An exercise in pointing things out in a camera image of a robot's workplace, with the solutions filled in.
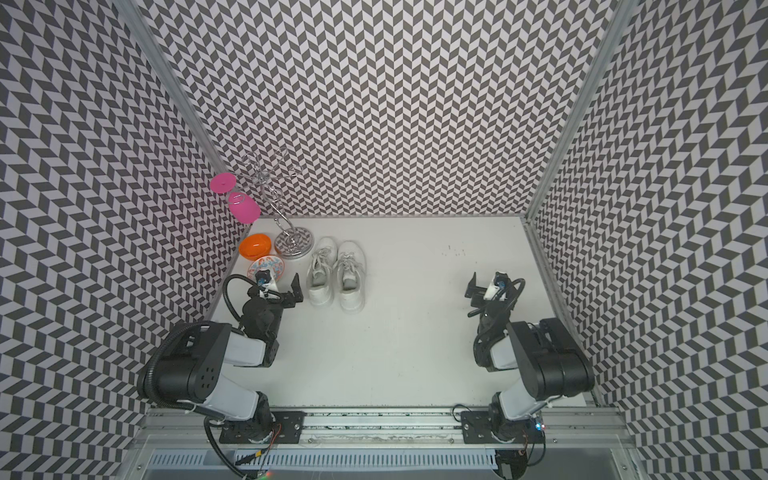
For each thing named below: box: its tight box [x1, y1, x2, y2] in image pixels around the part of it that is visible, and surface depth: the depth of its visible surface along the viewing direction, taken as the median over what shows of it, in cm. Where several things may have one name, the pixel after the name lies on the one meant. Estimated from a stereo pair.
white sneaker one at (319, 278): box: [306, 236, 338, 307], surface depth 95 cm
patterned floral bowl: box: [247, 255, 285, 283], surface depth 104 cm
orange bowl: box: [239, 233, 273, 261], surface depth 107 cm
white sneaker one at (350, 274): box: [334, 241, 367, 313], surface depth 93 cm
